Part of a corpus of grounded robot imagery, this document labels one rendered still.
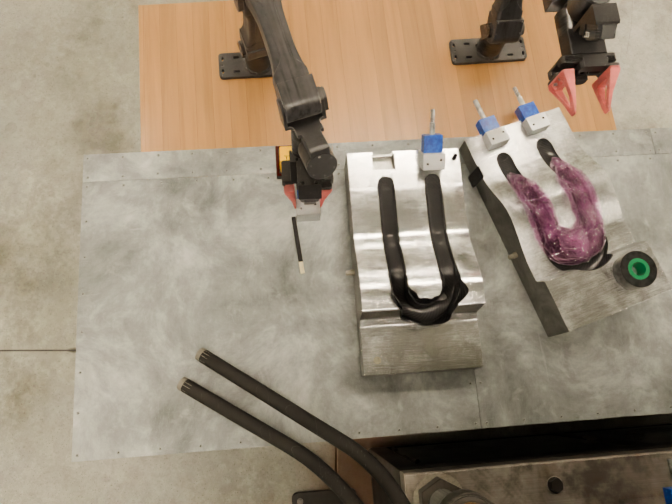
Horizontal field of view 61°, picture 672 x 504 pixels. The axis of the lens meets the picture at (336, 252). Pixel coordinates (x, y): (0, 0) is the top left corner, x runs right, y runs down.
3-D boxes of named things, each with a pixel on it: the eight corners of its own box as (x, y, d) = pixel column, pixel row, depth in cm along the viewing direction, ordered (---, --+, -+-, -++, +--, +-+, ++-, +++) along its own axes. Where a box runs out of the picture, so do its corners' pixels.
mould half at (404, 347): (344, 168, 140) (348, 144, 126) (448, 163, 141) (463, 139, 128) (361, 377, 127) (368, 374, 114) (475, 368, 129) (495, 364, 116)
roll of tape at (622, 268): (605, 273, 124) (613, 269, 121) (625, 247, 126) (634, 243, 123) (635, 297, 123) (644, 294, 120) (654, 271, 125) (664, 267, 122)
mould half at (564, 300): (458, 149, 142) (470, 129, 132) (549, 117, 146) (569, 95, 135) (548, 337, 131) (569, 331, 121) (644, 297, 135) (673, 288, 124)
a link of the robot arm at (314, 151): (348, 170, 104) (342, 117, 95) (304, 184, 103) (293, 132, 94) (328, 134, 112) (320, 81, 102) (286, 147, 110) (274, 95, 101)
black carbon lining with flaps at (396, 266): (373, 179, 132) (379, 163, 123) (442, 176, 133) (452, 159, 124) (388, 330, 123) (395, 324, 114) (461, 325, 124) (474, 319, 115)
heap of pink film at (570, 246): (498, 177, 135) (509, 164, 127) (564, 153, 137) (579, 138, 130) (547, 277, 129) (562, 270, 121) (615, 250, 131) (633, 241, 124)
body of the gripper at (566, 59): (618, 61, 102) (610, 24, 103) (563, 65, 101) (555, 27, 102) (599, 79, 108) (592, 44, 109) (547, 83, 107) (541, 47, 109)
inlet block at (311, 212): (293, 165, 127) (293, 156, 122) (316, 164, 127) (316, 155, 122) (296, 222, 124) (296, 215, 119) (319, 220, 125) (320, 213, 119)
